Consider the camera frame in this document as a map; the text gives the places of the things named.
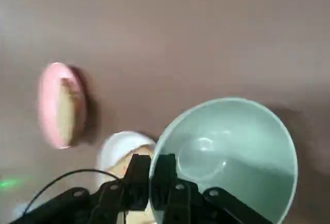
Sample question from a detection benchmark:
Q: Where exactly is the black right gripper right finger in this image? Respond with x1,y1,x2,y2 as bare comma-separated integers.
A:
150,153,256,224

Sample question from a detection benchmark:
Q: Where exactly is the pink round plate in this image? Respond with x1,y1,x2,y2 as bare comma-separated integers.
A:
37,62,87,150

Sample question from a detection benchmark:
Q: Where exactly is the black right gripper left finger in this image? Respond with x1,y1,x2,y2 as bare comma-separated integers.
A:
11,154,151,224

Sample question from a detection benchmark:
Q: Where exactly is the white round plate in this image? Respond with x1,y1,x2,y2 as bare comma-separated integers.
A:
95,130,158,181

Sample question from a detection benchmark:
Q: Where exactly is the brown bread slice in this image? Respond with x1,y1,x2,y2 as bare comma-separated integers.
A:
108,153,155,224
58,77,80,145

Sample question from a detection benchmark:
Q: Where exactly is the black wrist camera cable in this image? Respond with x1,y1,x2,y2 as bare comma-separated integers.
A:
22,169,122,214

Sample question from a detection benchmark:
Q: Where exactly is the green bowl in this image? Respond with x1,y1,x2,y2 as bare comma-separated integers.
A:
148,96,299,224

